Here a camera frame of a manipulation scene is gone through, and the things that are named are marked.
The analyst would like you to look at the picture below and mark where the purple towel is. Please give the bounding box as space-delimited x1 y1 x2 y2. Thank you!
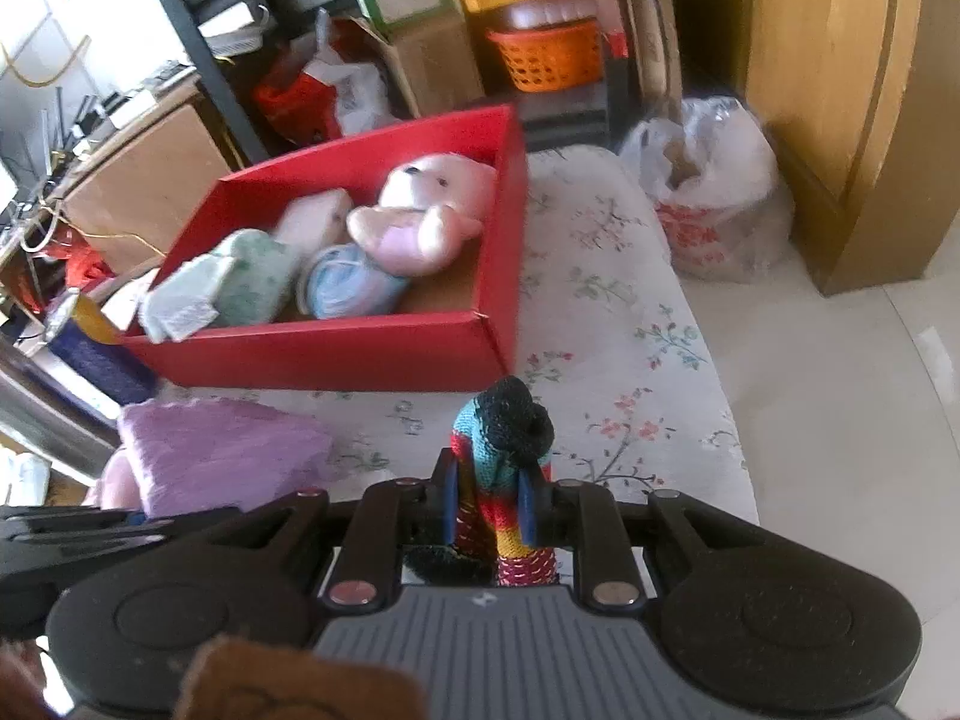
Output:
116 399 338 518

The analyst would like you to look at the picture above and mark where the wooden cabinet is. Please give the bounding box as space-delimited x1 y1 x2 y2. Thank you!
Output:
667 0 960 297

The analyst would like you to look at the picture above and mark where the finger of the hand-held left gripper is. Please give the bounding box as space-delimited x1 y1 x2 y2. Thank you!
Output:
0 506 145 539
0 508 248 587

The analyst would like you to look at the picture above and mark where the red plastic bag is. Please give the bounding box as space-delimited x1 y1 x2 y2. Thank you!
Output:
251 64 342 143
64 232 110 286

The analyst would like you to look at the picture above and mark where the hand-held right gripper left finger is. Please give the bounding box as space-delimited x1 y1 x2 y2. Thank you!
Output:
229 448 460 610

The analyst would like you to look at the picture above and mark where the brown cardboard box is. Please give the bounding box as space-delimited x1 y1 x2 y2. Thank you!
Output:
349 7 488 117

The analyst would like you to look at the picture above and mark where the small white plastic bag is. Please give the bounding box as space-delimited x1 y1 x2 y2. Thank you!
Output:
315 7 391 132

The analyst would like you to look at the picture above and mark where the striped knitted sock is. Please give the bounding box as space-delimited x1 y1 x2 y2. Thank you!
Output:
401 376 561 587

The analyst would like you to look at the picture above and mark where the floral tablecloth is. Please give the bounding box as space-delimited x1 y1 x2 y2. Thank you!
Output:
90 146 758 526

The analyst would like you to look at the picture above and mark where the orange plastic basket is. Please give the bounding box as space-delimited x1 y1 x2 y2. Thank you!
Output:
486 19 607 95

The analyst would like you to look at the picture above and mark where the teal and pink plush toy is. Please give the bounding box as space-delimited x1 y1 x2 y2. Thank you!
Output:
274 187 410 320

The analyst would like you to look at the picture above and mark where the white plastic container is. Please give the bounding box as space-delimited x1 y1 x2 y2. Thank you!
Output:
502 0 601 35

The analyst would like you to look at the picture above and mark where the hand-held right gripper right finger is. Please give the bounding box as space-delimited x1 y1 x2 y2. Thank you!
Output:
521 456 760 610

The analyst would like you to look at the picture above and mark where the red cardboard box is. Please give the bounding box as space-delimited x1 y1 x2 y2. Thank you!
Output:
120 105 530 395

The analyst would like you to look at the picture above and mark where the blue drink can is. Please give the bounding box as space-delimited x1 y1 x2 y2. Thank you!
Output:
45 292 158 406

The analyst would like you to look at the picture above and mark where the black shelf rack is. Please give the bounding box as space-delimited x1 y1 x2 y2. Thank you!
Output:
131 0 683 166

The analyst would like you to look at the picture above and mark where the light green towel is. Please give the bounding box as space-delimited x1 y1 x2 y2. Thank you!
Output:
139 229 301 342

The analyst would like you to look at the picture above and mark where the pale pink teddy bear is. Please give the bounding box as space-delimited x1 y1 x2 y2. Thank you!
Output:
346 154 500 278

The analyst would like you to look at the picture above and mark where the black router with antennas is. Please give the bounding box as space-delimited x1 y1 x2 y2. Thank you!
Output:
52 90 128 151

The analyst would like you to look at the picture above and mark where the large white plastic bag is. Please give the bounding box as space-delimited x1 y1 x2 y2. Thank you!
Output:
619 96 796 282

